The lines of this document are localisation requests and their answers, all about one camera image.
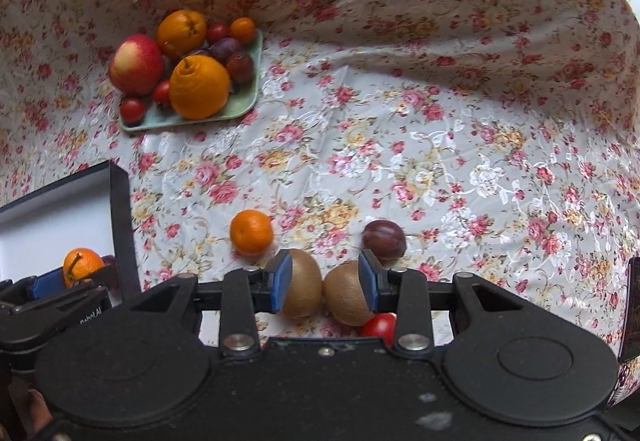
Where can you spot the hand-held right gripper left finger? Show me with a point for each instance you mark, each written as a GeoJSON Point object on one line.
{"type": "Point", "coordinates": [281, 282]}

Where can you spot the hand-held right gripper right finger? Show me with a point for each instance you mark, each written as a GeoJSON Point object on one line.
{"type": "Point", "coordinates": [366, 283]}

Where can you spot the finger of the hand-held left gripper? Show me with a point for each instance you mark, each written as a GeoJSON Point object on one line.
{"type": "Point", "coordinates": [102, 277]}
{"type": "Point", "coordinates": [46, 284]}

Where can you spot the brown kiwi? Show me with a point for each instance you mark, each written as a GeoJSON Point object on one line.
{"type": "Point", "coordinates": [345, 293]}
{"type": "Point", "coordinates": [305, 283]}

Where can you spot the tangerine with stem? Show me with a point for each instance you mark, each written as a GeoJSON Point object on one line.
{"type": "Point", "coordinates": [82, 261]}

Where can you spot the black box white inside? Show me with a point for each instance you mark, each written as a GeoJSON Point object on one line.
{"type": "Point", "coordinates": [55, 226]}

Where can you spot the person's left hand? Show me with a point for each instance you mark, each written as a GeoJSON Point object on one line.
{"type": "Point", "coordinates": [39, 411]}

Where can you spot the dark purple plum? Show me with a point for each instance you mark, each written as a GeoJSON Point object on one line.
{"type": "Point", "coordinates": [383, 238]}
{"type": "Point", "coordinates": [226, 48]}

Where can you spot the small orange tangerine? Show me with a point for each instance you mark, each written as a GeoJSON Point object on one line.
{"type": "Point", "coordinates": [251, 232]}
{"type": "Point", "coordinates": [243, 30]}

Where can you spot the floral printed cloth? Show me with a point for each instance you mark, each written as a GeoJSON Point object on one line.
{"type": "Point", "coordinates": [400, 121]}

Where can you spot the small red tomato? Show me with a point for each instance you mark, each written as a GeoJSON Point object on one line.
{"type": "Point", "coordinates": [132, 111]}
{"type": "Point", "coordinates": [217, 32]}
{"type": "Point", "coordinates": [162, 92]}

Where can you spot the pale green tray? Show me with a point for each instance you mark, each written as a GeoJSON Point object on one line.
{"type": "Point", "coordinates": [242, 98]}

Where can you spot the large knobbed orange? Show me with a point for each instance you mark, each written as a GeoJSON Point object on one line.
{"type": "Point", "coordinates": [181, 31]}
{"type": "Point", "coordinates": [200, 88]}

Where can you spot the red yellow apple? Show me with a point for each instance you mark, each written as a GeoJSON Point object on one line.
{"type": "Point", "coordinates": [134, 63]}

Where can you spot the dark object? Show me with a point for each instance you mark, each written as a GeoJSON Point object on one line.
{"type": "Point", "coordinates": [632, 311]}

